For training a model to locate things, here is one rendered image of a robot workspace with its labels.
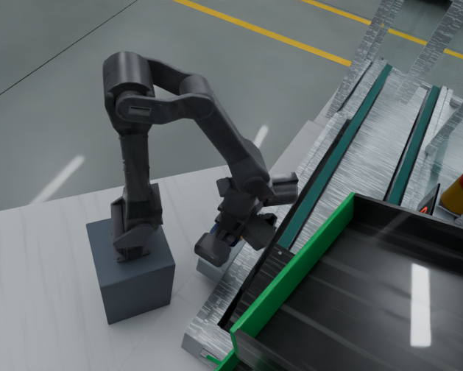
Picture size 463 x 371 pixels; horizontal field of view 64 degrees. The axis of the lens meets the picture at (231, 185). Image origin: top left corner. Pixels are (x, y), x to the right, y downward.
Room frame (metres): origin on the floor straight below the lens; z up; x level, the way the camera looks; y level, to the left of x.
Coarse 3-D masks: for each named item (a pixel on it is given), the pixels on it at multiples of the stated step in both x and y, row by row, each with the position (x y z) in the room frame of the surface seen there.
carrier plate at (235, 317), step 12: (276, 252) 0.47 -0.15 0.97; (288, 252) 0.48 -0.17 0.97; (264, 264) 0.43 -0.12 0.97; (276, 264) 0.44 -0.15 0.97; (264, 276) 0.40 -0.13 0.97; (276, 276) 0.41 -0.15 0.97; (252, 288) 0.37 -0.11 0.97; (264, 288) 0.37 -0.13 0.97; (252, 300) 0.34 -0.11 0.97; (240, 312) 0.31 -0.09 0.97; (228, 324) 0.28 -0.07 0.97
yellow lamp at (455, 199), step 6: (456, 180) 0.49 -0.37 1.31; (450, 186) 0.49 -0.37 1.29; (456, 186) 0.48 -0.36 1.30; (444, 192) 0.50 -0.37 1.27; (450, 192) 0.48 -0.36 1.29; (456, 192) 0.47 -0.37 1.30; (462, 192) 0.47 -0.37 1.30; (444, 198) 0.48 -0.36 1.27; (450, 198) 0.47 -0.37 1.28; (456, 198) 0.47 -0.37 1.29; (462, 198) 0.47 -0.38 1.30; (444, 204) 0.47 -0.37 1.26; (450, 204) 0.47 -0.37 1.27; (456, 204) 0.47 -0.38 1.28; (462, 204) 0.46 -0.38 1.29; (450, 210) 0.46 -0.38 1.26; (456, 210) 0.46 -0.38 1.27; (462, 210) 0.46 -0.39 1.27
